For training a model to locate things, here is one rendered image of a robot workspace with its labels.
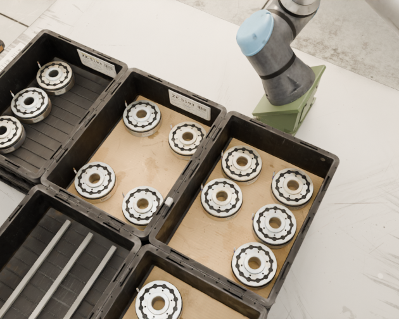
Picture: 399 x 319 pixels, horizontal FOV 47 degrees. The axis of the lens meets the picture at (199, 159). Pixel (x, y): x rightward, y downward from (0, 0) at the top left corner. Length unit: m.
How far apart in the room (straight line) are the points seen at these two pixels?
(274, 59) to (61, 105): 0.61
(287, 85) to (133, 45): 0.60
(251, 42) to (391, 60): 1.53
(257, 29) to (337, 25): 1.57
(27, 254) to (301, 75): 0.84
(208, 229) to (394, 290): 0.50
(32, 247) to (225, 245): 0.46
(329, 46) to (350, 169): 1.35
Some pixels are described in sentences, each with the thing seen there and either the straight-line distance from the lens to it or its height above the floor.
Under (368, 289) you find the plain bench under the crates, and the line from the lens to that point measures 1.28.
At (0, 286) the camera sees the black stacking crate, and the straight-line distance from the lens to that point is 1.18.
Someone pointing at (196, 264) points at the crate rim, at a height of 0.93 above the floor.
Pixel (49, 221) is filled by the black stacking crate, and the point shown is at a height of 0.83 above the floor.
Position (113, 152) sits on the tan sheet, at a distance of 1.24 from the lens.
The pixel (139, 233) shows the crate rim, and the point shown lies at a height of 0.93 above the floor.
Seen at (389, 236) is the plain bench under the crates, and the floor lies 0.70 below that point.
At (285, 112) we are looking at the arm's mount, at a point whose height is 0.83.
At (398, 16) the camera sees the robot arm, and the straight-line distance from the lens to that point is 0.97.
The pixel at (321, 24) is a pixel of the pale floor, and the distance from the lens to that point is 2.76.
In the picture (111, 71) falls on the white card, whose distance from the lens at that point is 1.33.
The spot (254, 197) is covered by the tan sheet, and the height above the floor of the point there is 0.83.
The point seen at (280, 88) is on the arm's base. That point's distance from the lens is 1.30.
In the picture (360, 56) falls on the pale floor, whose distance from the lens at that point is 2.65.
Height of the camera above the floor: 1.88
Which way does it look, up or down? 61 degrees down
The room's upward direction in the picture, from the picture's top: 2 degrees counter-clockwise
